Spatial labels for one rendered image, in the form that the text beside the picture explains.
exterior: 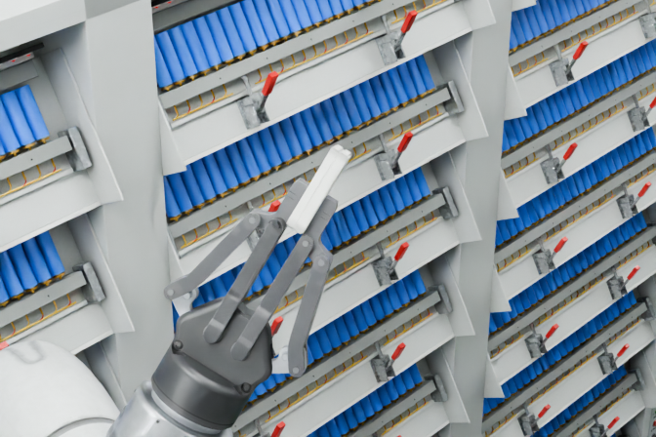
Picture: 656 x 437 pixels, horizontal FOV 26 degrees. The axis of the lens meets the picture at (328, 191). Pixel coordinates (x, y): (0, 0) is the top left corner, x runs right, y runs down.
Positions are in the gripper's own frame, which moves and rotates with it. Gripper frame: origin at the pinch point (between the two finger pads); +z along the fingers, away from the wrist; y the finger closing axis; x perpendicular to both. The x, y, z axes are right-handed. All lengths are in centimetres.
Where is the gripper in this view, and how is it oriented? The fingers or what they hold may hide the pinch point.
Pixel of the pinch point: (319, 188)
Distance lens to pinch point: 108.9
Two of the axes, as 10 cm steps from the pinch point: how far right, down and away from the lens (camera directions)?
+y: -8.5, -5.2, 0.5
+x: 1.3, -1.2, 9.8
